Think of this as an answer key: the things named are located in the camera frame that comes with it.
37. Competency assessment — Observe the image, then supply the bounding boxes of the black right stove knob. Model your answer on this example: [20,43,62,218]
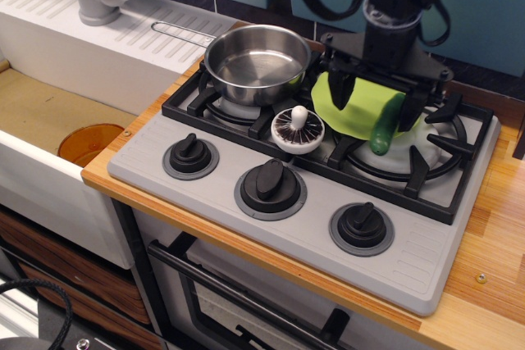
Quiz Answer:
[329,202,395,257]

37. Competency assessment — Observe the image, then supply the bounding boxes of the black stove knob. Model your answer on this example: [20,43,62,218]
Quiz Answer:
[234,159,308,221]
[329,202,395,257]
[162,133,219,181]

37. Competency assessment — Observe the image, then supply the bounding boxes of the wooden drawer fronts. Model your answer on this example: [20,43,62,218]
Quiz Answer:
[1,207,162,349]

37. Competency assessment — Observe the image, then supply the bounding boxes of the oven door with black handle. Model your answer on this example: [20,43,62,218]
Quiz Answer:
[135,211,426,349]

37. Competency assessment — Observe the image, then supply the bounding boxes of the black middle stove knob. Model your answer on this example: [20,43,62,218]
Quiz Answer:
[234,159,308,221]

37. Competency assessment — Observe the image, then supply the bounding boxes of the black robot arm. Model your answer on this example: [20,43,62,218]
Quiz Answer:
[321,0,453,132]

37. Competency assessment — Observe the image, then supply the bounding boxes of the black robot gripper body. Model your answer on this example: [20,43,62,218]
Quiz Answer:
[321,0,454,93]

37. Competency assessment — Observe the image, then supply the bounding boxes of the stainless steel pot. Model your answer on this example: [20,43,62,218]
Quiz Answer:
[150,21,312,107]

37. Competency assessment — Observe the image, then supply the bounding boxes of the white toy mushroom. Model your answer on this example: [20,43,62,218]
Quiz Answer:
[270,105,325,155]

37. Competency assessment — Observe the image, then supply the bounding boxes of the lime green plastic plate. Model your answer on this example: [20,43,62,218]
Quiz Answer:
[311,72,405,140]

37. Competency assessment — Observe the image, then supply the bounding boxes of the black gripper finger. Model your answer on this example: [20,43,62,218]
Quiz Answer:
[328,68,356,111]
[398,88,431,132]

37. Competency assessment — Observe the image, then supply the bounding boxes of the black left burner grate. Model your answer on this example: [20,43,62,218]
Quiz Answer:
[162,51,323,162]

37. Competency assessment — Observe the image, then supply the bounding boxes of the black left stove knob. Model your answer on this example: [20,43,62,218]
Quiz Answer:
[162,133,219,181]

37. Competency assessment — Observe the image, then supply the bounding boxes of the green toy pickle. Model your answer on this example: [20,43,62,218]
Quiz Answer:
[368,93,405,156]

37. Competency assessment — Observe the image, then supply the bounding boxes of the white toy sink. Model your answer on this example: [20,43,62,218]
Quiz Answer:
[1,0,234,269]

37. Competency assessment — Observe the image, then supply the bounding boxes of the black foreground cable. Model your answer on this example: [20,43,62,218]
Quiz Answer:
[0,278,74,350]

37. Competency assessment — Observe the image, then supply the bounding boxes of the black burner grate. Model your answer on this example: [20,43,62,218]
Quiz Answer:
[162,51,323,162]
[294,93,499,225]

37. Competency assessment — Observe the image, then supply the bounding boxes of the grey toy stove top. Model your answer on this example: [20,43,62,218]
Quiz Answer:
[107,68,500,316]

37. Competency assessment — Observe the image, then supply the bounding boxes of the black right burner grate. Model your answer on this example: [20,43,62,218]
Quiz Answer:
[294,93,499,225]

